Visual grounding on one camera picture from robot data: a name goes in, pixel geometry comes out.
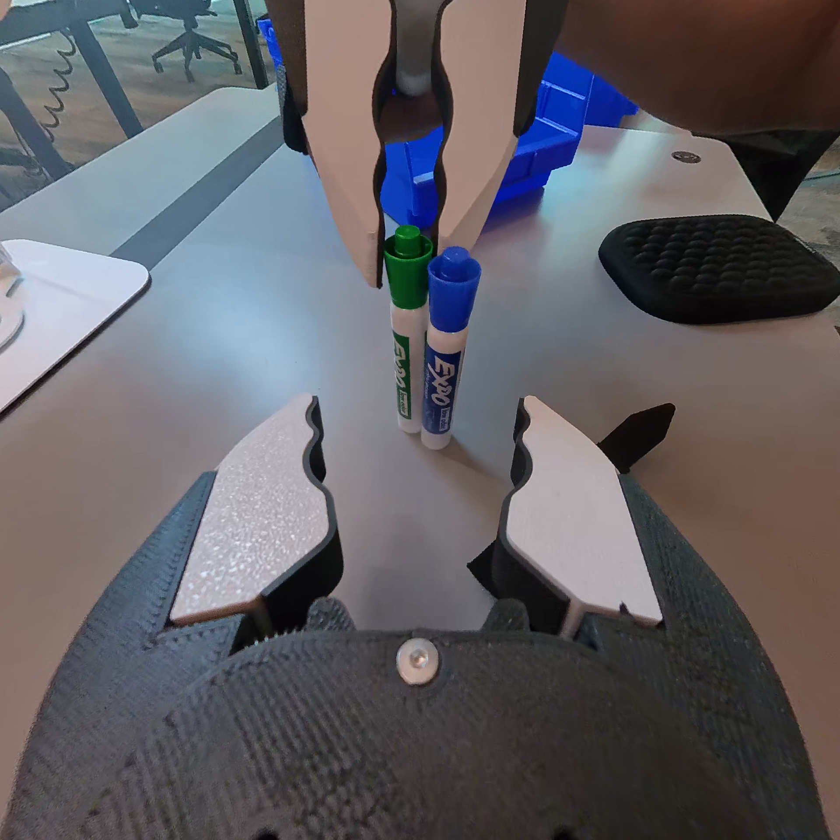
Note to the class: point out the white stand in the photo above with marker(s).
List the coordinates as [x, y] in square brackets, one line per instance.
[72, 295]

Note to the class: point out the blue dry-erase marker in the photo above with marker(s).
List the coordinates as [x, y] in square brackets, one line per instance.
[453, 295]

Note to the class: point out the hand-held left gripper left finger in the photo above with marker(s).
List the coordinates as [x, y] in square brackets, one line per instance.
[256, 525]

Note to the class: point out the round table grommet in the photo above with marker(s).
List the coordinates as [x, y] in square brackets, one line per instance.
[686, 157]

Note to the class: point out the green dry-erase marker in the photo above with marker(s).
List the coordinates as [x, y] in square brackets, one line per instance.
[407, 282]

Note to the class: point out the blue plastic bin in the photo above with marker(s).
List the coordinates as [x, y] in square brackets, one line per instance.
[551, 131]

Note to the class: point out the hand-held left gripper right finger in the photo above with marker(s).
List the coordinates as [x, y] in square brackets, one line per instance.
[577, 525]

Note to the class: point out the person's right forearm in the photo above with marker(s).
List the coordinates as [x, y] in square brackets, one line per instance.
[689, 59]

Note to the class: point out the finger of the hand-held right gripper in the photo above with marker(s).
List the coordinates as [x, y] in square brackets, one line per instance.
[485, 98]
[341, 98]

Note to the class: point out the wooden desk black legs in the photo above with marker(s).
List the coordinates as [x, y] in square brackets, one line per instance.
[103, 79]

